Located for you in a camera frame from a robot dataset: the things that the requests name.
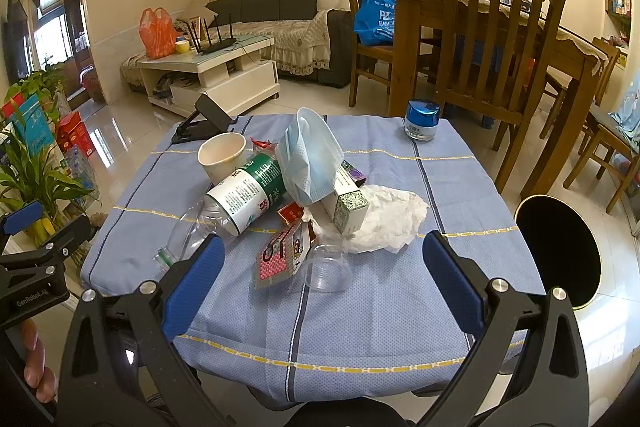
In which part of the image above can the green white medicine box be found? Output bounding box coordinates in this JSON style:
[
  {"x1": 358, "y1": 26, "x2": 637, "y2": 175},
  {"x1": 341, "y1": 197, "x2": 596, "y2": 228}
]
[{"x1": 321, "y1": 167, "x2": 369, "y2": 236}]

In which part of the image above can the dark grey sofa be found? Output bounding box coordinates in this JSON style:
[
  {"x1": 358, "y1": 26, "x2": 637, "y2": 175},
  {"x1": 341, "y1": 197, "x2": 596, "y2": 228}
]
[{"x1": 206, "y1": 0, "x2": 352, "y2": 88}]

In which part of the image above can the right side wooden chair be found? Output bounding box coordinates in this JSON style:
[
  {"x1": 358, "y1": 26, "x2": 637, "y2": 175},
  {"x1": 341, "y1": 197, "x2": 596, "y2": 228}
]
[{"x1": 563, "y1": 37, "x2": 639, "y2": 213}]

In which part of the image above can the white coffee table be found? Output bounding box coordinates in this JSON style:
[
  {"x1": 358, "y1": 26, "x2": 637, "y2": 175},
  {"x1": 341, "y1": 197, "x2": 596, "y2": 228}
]
[{"x1": 137, "y1": 36, "x2": 280, "y2": 117}]

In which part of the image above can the red snack wrapper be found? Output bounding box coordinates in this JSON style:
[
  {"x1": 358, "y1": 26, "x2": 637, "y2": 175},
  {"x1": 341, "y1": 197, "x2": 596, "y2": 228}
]
[{"x1": 255, "y1": 202, "x2": 316, "y2": 289}]

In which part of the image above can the wooden dining table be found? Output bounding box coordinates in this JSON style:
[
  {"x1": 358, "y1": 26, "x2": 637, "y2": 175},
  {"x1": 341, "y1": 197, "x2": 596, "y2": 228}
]
[{"x1": 388, "y1": 0, "x2": 613, "y2": 197}]

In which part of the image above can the green white labelled plastic bottle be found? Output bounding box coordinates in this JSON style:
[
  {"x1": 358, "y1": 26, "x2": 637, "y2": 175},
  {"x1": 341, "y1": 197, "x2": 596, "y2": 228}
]
[{"x1": 155, "y1": 153, "x2": 285, "y2": 274}]

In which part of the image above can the orange plastic bag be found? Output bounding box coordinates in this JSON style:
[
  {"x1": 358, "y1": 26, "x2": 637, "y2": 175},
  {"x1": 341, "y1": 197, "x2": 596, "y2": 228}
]
[{"x1": 139, "y1": 8, "x2": 177, "y2": 60}]

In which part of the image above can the blue checked tablecloth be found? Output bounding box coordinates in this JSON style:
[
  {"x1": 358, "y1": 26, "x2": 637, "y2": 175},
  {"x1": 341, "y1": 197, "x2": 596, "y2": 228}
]
[{"x1": 81, "y1": 116, "x2": 544, "y2": 405}]

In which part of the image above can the near wooden dining chair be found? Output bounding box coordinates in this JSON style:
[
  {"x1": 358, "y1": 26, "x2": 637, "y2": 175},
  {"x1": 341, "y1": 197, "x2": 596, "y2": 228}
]
[{"x1": 435, "y1": 0, "x2": 566, "y2": 190}]

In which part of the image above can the green potted plant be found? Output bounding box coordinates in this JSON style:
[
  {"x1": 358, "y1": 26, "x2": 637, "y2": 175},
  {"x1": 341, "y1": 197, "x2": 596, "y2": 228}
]
[{"x1": 1, "y1": 65, "x2": 94, "y2": 245}]

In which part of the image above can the blue lidded glass jar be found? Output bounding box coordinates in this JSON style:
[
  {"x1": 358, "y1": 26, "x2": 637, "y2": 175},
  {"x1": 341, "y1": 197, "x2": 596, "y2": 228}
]
[{"x1": 404, "y1": 100, "x2": 440, "y2": 142}]

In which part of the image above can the yellow small cup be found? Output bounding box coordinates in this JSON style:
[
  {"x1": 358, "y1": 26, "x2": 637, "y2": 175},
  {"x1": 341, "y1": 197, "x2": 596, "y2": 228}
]
[{"x1": 175, "y1": 39, "x2": 191, "y2": 54}]

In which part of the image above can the beige lace sofa cover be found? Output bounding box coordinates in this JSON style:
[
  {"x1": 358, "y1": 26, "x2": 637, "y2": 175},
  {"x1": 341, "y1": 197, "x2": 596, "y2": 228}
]
[{"x1": 232, "y1": 10, "x2": 331, "y2": 76}]

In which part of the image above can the person's left hand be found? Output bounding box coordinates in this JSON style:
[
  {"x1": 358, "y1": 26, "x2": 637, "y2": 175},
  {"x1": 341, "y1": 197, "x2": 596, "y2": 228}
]
[{"x1": 20, "y1": 319, "x2": 58, "y2": 404}]

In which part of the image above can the clear plastic cup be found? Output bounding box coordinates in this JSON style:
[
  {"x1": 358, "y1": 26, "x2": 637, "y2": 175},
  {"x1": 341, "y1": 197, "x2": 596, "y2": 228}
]
[{"x1": 298, "y1": 245, "x2": 352, "y2": 294}]

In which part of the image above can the white paper cup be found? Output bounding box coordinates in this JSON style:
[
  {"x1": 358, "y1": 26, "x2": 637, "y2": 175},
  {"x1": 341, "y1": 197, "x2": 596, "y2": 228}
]
[{"x1": 198, "y1": 132, "x2": 247, "y2": 184}]

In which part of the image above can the black phone stand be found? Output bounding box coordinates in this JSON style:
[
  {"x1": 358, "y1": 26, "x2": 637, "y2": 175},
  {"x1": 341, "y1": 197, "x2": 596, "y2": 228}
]
[{"x1": 171, "y1": 94, "x2": 238, "y2": 144}]

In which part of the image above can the blue plastic bag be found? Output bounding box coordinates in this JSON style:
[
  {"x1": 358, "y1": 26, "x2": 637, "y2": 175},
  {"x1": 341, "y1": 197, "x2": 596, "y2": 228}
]
[{"x1": 354, "y1": 0, "x2": 397, "y2": 46}]

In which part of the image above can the green purple gum pack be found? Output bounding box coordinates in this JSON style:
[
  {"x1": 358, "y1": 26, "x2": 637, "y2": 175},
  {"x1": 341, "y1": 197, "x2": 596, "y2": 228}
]
[{"x1": 342, "y1": 160, "x2": 367, "y2": 187}]

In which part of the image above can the white tissue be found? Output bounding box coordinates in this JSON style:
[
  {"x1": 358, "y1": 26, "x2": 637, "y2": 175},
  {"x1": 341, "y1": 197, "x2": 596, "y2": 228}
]
[{"x1": 303, "y1": 184, "x2": 430, "y2": 254}]

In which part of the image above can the blue face mask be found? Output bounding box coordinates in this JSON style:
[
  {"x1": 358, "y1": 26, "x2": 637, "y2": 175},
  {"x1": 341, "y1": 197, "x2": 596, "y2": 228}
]
[{"x1": 276, "y1": 107, "x2": 344, "y2": 207}]

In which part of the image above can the black round trash bin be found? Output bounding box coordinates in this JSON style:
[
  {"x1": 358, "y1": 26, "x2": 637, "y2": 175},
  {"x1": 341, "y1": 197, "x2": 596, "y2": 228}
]
[{"x1": 514, "y1": 195, "x2": 602, "y2": 310}]

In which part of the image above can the black wifi router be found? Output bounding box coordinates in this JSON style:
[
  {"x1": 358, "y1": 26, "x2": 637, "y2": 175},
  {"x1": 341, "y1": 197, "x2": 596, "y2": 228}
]
[{"x1": 186, "y1": 15, "x2": 238, "y2": 55}]

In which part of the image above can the wall mounted television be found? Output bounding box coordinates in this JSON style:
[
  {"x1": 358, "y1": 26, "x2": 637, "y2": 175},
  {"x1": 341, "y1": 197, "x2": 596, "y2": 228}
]
[{"x1": 2, "y1": 0, "x2": 32, "y2": 84}]

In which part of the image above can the red gift box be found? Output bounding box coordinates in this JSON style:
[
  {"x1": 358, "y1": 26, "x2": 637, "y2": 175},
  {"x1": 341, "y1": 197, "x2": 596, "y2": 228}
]
[{"x1": 55, "y1": 110, "x2": 94, "y2": 157}]

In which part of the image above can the blue book box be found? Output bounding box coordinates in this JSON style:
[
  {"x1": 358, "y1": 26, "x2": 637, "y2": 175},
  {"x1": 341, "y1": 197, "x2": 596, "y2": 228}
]
[{"x1": 10, "y1": 94, "x2": 54, "y2": 155}]

